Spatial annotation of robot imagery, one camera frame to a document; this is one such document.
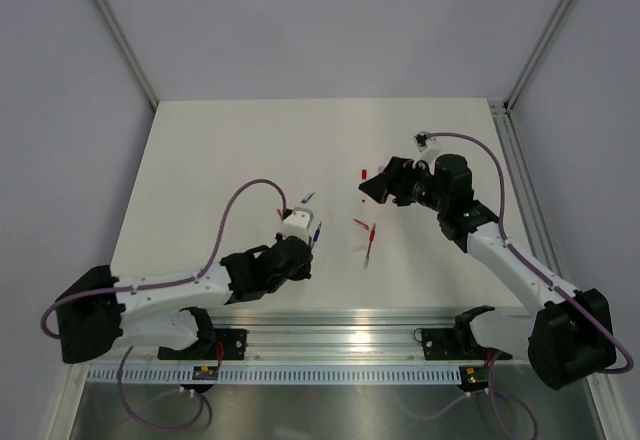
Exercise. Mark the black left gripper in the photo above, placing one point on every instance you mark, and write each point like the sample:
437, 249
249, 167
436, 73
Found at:
303, 271

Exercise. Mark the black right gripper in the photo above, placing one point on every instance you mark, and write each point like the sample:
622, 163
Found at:
395, 179

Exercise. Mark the blue ballpoint pen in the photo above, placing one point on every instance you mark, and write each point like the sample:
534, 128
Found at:
315, 235

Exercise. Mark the blue pen cap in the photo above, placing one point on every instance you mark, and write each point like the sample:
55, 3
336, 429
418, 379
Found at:
307, 197

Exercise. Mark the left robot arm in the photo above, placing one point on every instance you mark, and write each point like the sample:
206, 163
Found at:
101, 312

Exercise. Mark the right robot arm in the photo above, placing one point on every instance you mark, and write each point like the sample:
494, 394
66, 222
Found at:
567, 333

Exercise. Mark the red pen cap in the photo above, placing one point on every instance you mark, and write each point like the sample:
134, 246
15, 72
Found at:
361, 224

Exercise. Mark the red gel pen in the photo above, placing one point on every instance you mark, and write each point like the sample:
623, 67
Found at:
371, 239

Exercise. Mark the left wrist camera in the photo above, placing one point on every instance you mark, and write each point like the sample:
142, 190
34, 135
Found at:
297, 222

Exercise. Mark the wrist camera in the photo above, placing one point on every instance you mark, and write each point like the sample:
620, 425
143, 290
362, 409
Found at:
427, 146
297, 222

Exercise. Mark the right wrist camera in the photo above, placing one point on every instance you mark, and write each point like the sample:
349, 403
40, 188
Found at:
427, 146

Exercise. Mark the aluminium rail base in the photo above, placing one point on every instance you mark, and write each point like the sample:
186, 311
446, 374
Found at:
334, 336

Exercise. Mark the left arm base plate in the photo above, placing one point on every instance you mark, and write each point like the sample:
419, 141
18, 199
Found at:
229, 342

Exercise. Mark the right side aluminium rail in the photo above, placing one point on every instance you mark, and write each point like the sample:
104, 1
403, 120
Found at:
528, 203

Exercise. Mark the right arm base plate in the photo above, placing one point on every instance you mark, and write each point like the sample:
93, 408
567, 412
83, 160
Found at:
451, 343

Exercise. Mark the white slotted cable duct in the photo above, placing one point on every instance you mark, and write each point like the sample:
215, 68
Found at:
323, 375

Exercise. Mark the right aluminium frame post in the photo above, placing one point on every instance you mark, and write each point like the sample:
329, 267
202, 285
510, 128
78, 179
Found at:
542, 47

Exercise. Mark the aluminium frame post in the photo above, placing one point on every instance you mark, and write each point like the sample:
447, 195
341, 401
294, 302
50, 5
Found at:
117, 36
542, 47

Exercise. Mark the left aluminium frame post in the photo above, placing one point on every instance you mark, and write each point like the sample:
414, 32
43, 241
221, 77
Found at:
117, 36

